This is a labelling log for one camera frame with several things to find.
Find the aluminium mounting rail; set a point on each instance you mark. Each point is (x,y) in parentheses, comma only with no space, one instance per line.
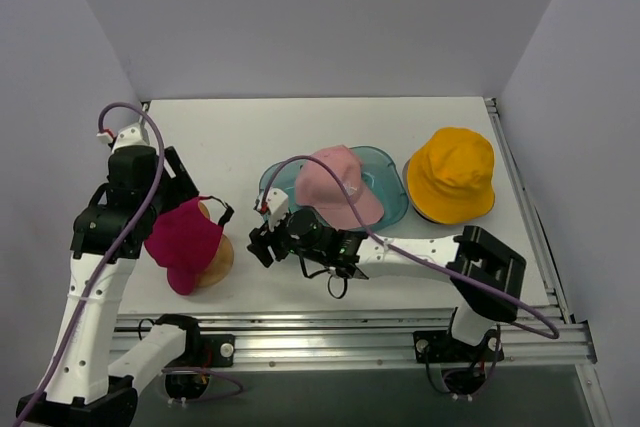
(354,340)

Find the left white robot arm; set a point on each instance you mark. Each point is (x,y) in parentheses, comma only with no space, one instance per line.
(82,387)

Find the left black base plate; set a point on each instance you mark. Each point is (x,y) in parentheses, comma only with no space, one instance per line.
(220,349)

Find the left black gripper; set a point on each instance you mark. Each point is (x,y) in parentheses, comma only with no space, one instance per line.
(182,179)

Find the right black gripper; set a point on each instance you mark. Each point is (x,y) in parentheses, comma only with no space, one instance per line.
(270,241)

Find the yellow bucket hat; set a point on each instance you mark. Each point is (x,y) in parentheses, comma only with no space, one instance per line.
(449,179)

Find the magenta baseball cap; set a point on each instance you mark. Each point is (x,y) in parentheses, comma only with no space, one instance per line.
(184,241)

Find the teal plastic tray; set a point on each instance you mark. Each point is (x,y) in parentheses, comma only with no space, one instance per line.
(378,171)

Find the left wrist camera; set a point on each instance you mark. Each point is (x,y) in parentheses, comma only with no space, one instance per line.
(131,135)

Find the pink baseball cap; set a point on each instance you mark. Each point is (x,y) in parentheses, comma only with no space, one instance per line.
(316,188)

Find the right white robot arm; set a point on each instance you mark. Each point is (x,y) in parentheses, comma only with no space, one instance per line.
(487,273)

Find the wooden head hat stand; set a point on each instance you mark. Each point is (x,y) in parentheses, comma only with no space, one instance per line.
(217,257)

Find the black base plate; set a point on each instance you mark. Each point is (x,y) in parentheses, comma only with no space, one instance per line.
(220,349)
(431,346)

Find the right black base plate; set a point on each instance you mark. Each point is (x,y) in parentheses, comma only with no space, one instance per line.
(431,346)

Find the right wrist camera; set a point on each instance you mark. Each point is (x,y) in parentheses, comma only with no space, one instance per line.
(273,206)

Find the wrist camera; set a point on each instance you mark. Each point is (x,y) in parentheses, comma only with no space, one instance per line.
(131,135)
(273,206)

